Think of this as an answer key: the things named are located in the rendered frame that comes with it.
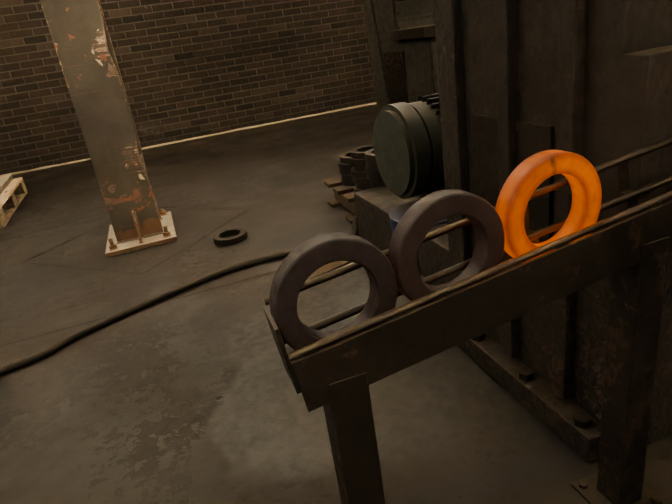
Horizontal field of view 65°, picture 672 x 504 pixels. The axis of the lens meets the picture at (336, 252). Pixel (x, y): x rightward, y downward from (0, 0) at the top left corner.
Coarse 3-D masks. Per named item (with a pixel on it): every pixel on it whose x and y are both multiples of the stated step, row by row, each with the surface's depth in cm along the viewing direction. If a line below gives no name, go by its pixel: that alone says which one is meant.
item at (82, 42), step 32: (64, 0) 260; (96, 0) 264; (64, 32) 264; (96, 32) 268; (64, 64) 269; (96, 64) 273; (96, 96) 278; (96, 128) 283; (128, 128) 288; (96, 160) 288; (128, 160) 293; (128, 192) 299; (128, 224) 304; (160, 224) 310
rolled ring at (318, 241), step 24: (312, 240) 71; (336, 240) 70; (360, 240) 72; (288, 264) 70; (312, 264) 70; (360, 264) 73; (384, 264) 74; (288, 288) 70; (384, 288) 75; (288, 312) 71; (288, 336) 72; (312, 336) 74
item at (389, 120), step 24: (432, 96) 210; (384, 120) 211; (408, 120) 198; (432, 120) 201; (384, 144) 218; (408, 144) 198; (432, 144) 200; (384, 168) 224; (408, 168) 202; (432, 168) 204; (360, 192) 254; (384, 192) 248; (408, 192) 212; (432, 192) 225; (360, 216) 255; (384, 216) 226; (384, 240) 233; (432, 240) 189; (432, 264) 193
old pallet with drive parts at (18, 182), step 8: (16, 184) 454; (24, 184) 484; (8, 192) 427; (16, 192) 473; (24, 192) 476; (0, 200) 403; (8, 200) 426; (16, 200) 439; (0, 208) 387; (8, 208) 428; (16, 208) 432; (0, 216) 383; (8, 216) 406; (0, 224) 383
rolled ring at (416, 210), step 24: (456, 192) 75; (408, 216) 74; (432, 216) 74; (480, 216) 77; (408, 240) 74; (480, 240) 80; (504, 240) 80; (408, 264) 75; (480, 264) 80; (408, 288) 76; (432, 288) 79
